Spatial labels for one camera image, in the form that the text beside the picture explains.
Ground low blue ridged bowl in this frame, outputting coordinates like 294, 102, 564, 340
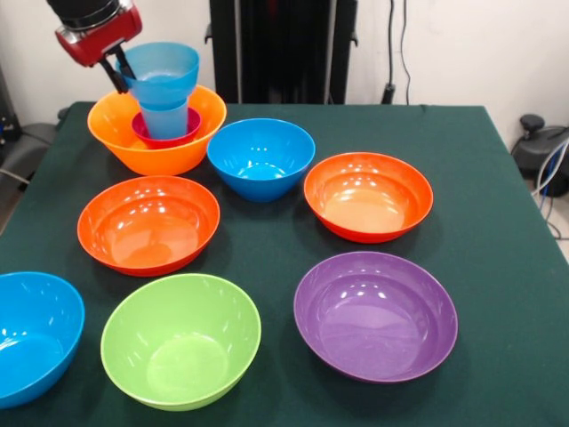
115, 42, 201, 110

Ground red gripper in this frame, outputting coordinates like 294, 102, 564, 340
54, 1, 144, 96

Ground medium blue bowl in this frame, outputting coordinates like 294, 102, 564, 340
206, 117, 317, 204

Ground blue cup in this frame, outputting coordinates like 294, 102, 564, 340
140, 100, 190, 139

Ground red-orange bowl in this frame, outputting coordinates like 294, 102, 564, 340
76, 175, 221, 278
303, 151, 435, 245

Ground green bowl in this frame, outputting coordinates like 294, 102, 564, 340
100, 273, 262, 412

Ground black cable with plug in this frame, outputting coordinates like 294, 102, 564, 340
381, 0, 397, 106

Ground purple bowl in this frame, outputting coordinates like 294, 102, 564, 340
293, 251, 459, 384

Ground blue and white cables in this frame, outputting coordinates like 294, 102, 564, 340
535, 137, 569, 241

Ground large orange bowl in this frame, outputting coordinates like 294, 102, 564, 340
87, 84, 228, 177

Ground dark green table cloth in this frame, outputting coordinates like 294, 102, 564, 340
0, 101, 569, 427

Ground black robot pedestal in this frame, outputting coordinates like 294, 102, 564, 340
204, 0, 359, 106

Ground small pink bowl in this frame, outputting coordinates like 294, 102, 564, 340
131, 106, 204, 150

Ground large blue bowl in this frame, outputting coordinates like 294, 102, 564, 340
0, 271, 86, 410

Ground thin black wall cable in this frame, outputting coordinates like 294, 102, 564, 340
399, 0, 413, 106

